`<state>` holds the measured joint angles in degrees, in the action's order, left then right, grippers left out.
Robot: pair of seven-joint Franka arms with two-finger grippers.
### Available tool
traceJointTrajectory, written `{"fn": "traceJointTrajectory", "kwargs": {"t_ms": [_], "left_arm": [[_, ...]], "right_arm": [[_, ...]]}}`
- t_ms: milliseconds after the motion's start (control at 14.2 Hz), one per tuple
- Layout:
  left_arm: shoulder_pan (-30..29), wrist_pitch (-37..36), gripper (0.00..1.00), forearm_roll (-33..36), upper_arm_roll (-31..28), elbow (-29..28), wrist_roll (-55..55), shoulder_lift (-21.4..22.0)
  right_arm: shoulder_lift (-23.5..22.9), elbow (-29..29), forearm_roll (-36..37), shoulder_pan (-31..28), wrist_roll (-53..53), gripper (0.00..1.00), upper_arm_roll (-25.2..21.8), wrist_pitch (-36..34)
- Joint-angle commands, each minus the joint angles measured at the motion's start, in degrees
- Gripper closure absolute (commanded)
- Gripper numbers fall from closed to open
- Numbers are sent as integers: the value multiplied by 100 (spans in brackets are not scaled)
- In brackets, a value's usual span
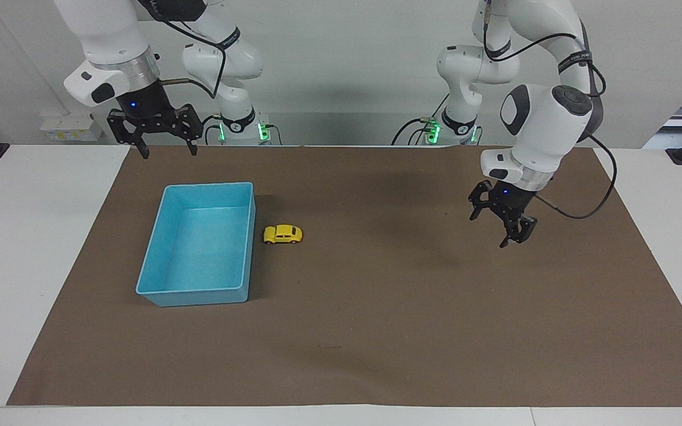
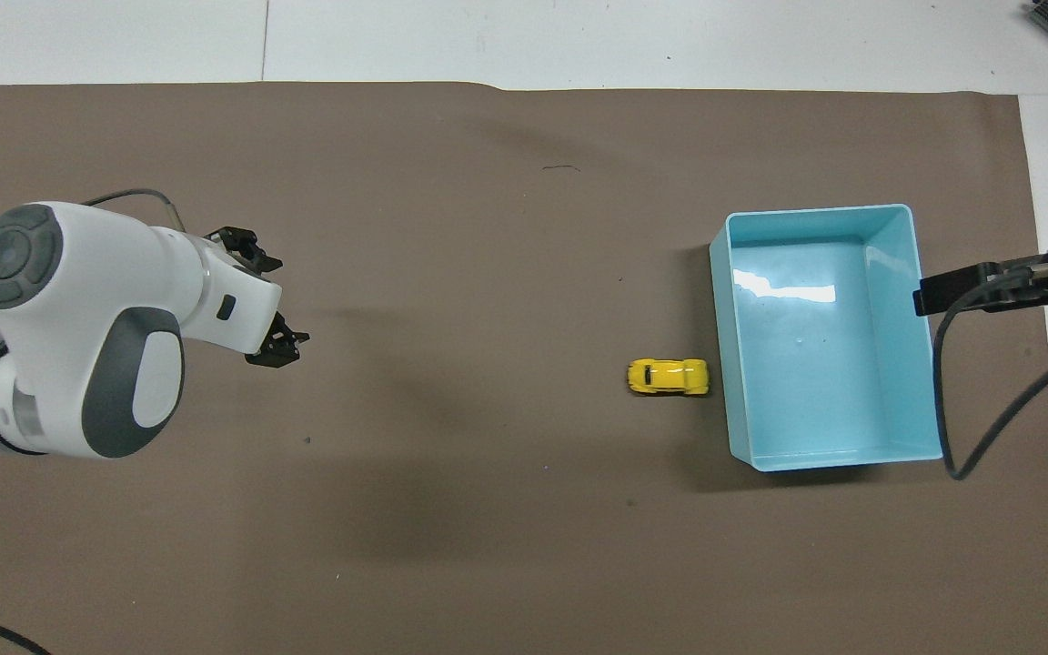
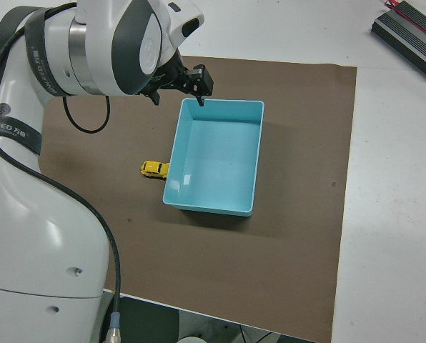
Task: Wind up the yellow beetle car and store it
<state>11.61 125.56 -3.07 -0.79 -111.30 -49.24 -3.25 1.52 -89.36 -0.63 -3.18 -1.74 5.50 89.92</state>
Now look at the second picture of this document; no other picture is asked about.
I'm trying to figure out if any yellow toy beetle car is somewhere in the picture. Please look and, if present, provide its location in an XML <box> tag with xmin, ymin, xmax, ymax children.
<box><xmin>626</xmin><ymin>357</ymin><xmax>710</xmax><ymax>398</ymax></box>

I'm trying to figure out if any light blue plastic box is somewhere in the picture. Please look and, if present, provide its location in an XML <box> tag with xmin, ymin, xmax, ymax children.
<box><xmin>709</xmin><ymin>204</ymin><xmax>945</xmax><ymax>473</ymax></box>

